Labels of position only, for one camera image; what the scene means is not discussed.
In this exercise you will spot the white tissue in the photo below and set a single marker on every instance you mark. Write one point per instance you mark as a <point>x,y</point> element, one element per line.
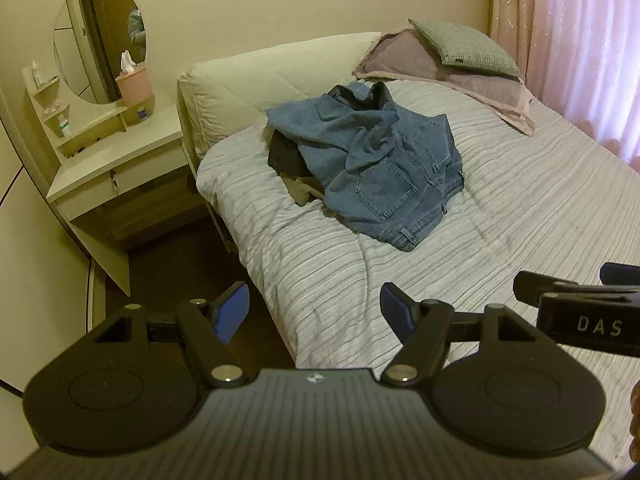
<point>127,62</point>

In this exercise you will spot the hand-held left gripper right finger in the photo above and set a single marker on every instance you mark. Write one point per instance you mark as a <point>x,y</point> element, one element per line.
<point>395,310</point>

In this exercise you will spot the grey-green textured pillow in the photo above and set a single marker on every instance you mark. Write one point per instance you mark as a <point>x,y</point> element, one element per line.
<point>465,47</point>

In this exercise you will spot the striped grey bed cover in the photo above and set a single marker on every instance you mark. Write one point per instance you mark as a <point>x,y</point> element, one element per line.
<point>350,285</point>

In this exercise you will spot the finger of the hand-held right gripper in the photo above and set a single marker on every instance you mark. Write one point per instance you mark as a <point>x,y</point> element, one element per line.
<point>530,285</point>
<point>622,275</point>

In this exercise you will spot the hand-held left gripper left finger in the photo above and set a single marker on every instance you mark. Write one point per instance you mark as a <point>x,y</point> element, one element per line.
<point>232,310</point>

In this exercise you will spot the purple pillow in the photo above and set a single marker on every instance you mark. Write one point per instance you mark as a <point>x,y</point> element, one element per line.
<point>400,57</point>

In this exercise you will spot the dark grey cloth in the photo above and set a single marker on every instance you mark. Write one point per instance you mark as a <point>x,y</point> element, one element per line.
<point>285,157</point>

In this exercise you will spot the pink curtain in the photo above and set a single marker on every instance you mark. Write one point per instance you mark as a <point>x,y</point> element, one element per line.
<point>575,35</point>

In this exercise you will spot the white vanity table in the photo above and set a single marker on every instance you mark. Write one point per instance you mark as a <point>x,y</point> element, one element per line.
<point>125,150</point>

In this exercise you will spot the pink tissue holder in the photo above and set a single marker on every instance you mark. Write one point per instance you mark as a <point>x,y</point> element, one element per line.
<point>134,87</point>

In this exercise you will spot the blue denim jeans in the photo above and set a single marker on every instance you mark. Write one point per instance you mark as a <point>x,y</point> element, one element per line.
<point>380,160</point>

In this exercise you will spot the round mirror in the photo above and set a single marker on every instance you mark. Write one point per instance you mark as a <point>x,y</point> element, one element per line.
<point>85,40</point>

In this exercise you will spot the white vanity drawer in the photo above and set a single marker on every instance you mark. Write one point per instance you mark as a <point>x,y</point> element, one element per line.
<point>145,175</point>

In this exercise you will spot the small white bottle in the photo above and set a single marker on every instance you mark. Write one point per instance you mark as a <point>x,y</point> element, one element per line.
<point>64,127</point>

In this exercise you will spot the small blue-capped bottle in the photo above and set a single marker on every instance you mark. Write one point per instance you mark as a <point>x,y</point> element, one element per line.
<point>143,113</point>

